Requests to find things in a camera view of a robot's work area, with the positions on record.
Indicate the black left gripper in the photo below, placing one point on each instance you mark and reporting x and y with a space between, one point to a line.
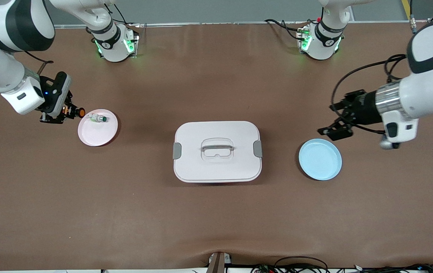
364 109

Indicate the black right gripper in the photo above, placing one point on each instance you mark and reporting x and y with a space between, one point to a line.
52 113

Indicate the orange push-button switch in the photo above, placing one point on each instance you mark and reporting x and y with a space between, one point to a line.
79 112

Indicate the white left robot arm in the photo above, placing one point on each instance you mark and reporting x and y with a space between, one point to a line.
429 94

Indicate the pink round plate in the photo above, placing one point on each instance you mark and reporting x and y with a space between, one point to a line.
95 134

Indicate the light blue round plate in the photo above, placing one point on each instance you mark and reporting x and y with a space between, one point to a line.
320 159

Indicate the white lidded storage box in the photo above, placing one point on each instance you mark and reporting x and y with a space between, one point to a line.
216 167

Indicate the brown table cover mat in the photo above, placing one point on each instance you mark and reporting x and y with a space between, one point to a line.
216 220

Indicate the green push-button switch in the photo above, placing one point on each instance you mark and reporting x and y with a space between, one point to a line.
100 118

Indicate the silver table edge rail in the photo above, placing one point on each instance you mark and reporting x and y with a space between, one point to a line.
220 24

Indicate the camera mount post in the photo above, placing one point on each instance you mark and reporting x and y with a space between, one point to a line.
218 263

